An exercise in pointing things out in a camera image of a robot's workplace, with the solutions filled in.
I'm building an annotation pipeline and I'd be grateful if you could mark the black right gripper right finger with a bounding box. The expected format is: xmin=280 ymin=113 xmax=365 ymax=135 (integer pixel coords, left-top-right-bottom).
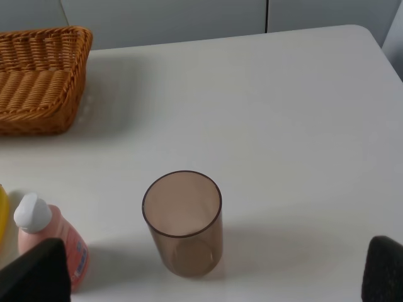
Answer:
xmin=361 ymin=235 xmax=402 ymax=301

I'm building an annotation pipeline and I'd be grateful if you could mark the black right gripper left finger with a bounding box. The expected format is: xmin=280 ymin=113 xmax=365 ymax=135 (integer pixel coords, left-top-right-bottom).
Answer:
xmin=1 ymin=238 xmax=72 ymax=301

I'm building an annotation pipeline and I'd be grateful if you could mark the yellow banana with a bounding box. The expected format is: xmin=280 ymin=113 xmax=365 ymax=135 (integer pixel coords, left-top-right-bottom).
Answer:
xmin=0 ymin=185 xmax=9 ymax=242

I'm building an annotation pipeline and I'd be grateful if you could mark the brown wicker basket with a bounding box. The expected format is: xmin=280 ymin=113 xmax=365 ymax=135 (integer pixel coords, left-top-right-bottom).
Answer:
xmin=1 ymin=26 xmax=93 ymax=137

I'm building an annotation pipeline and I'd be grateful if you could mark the pink bottle with white cap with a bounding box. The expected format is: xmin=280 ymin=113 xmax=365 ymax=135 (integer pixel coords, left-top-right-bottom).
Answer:
xmin=14 ymin=193 xmax=89 ymax=292

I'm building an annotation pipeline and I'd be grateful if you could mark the brown translucent plastic cup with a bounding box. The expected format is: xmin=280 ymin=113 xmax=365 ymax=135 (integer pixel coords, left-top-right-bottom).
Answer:
xmin=142 ymin=171 xmax=223 ymax=277

